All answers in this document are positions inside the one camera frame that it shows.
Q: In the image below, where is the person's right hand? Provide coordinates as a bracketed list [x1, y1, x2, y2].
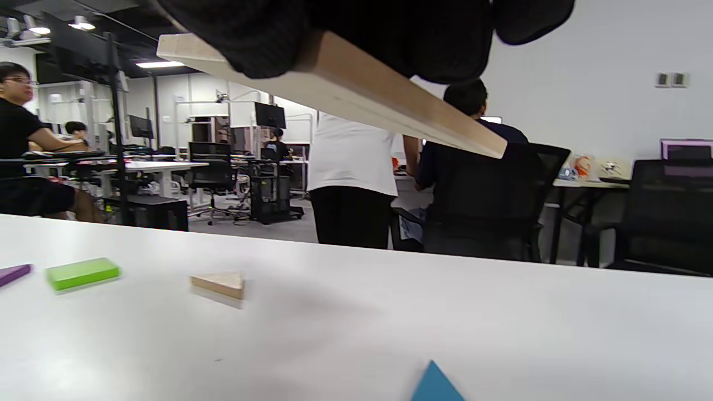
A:
[159, 0, 575, 84]

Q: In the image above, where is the wooden square tray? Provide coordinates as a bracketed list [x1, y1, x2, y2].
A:
[157, 31, 509, 159]

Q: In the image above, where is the beige triangle tangram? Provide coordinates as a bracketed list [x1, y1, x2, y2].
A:
[190, 271, 246, 309]

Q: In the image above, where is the blue triangle tangram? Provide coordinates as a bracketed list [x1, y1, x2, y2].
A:
[411, 360, 466, 401]

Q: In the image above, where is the green square tangram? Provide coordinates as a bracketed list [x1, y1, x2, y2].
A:
[46, 257, 121, 292]

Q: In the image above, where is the purple triangle tangram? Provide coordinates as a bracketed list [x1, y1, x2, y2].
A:
[0, 263, 33, 288]

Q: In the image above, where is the black monitor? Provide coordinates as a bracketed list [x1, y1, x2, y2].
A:
[255, 101, 287, 130]
[128, 115, 155, 140]

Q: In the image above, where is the black equipment cart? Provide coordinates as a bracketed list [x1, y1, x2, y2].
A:
[249, 159, 305, 225]

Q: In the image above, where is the black mesh office chair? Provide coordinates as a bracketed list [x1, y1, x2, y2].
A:
[390, 142, 572, 263]
[585, 159, 713, 277]

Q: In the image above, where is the white office desk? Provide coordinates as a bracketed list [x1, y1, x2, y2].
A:
[25, 160, 209, 200]

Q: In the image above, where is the black stand pole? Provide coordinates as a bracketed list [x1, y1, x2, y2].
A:
[105, 32, 130, 224]

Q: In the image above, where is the white desk with black legs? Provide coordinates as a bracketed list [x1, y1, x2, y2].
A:
[550, 162, 633, 266]

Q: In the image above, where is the black computer tower on stand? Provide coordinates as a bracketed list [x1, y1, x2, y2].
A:
[103, 195, 189, 232]

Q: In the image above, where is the monitor with purple screen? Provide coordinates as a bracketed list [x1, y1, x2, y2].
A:
[660, 138, 713, 163]

